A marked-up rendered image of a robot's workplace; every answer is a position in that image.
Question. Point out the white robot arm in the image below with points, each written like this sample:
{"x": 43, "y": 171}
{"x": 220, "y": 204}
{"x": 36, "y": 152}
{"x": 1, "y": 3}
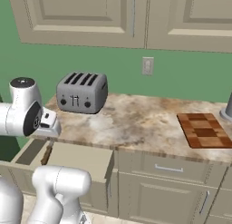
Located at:
{"x": 19, "y": 115}

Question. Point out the beige base cupboard door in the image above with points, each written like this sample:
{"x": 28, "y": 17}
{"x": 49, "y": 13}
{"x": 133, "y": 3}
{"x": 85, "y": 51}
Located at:
{"x": 163, "y": 200}
{"x": 223, "y": 200}

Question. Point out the grey cylindrical stand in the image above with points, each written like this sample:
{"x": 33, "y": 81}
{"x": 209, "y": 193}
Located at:
{"x": 228, "y": 111}

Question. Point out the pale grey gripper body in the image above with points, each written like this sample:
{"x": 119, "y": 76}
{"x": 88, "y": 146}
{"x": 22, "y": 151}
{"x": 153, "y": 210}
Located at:
{"x": 48, "y": 131}

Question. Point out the beige closed drawer front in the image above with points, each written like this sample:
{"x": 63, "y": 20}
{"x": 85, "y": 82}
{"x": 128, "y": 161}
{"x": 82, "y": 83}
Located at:
{"x": 176, "y": 169}

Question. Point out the grey four slot toaster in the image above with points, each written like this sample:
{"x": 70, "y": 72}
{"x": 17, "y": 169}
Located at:
{"x": 80, "y": 96}

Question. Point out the beige open drawer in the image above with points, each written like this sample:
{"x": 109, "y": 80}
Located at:
{"x": 81, "y": 161}

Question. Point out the brown checkered cutting board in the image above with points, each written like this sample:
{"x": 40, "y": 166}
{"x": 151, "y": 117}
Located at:
{"x": 205, "y": 131}

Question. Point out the white wall outlet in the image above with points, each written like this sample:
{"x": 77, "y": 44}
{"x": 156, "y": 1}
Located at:
{"x": 147, "y": 66}

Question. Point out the beige wall cupboard door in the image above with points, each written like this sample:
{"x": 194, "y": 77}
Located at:
{"x": 193, "y": 19}
{"x": 81, "y": 13}

